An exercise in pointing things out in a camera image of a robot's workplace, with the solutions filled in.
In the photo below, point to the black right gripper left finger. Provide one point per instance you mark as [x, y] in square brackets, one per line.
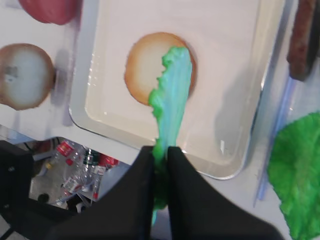
[123, 213]

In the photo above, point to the clear patty holder rail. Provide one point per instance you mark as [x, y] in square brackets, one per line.
[280, 122]

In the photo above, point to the green lettuce leaf in holder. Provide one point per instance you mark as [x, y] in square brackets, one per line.
[294, 174]

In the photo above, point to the bread slice on tray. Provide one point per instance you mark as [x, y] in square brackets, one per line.
[144, 64]

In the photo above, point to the green lettuce leaf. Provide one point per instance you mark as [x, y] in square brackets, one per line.
[168, 102]
[294, 174]

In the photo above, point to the plastic bottles under table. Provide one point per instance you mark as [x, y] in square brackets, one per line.
[67, 174]

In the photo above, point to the front brown meat patty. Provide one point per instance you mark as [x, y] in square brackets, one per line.
[300, 39]

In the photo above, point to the white rectangular tray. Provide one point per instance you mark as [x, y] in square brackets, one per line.
[232, 42]

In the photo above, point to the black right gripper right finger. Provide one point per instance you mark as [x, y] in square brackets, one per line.
[197, 211]

